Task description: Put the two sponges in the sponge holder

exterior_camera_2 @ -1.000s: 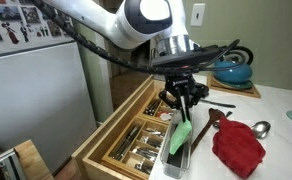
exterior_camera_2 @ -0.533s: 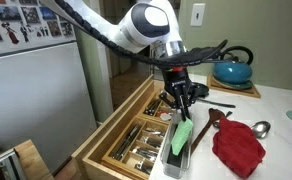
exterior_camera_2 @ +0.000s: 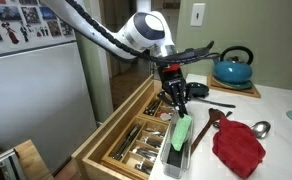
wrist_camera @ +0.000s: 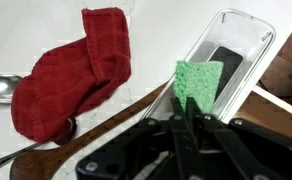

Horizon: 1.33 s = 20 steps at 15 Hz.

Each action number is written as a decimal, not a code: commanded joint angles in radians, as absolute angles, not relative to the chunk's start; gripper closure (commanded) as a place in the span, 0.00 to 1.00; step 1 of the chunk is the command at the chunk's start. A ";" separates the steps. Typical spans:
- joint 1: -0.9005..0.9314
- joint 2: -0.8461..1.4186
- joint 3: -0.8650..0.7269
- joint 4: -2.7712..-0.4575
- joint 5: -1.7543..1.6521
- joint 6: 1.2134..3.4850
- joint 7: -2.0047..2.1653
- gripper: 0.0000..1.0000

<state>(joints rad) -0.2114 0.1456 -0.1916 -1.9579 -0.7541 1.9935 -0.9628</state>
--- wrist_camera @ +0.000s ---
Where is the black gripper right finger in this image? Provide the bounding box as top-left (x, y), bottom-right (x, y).
top-left (186, 97), bottom-right (277, 180)

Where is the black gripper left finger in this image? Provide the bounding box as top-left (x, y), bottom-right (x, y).
top-left (169, 97), bottom-right (207, 180)

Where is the green sponge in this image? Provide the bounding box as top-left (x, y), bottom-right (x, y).
top-left (173, 59), bottom-right (225, 114)

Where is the black pad in holder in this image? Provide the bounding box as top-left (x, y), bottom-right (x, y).
top-left (207, 45), bottom-right (244, 101)

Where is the clear plastic sponge holder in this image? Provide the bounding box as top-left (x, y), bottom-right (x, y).
top-left (140, 8), bottom-right (276, 124)

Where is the wooden spoon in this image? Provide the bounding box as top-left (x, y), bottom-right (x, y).
top-left (9, 81), bottom-right (170, 180)

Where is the wooden cutlery organizer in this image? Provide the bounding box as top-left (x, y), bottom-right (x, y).
top-left (259, 14), bottom-right (292, 113)

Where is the red cloth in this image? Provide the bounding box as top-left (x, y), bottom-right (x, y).
top-left (10, 7), bottom-right (133, 145)

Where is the small metal spoon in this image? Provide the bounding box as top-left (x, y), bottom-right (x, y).
top-left (0, 116), bottom-right (78, 176)

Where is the large metal spoon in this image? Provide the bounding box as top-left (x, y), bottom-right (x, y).
top-left (0, 73), bottom-right (23, 105)

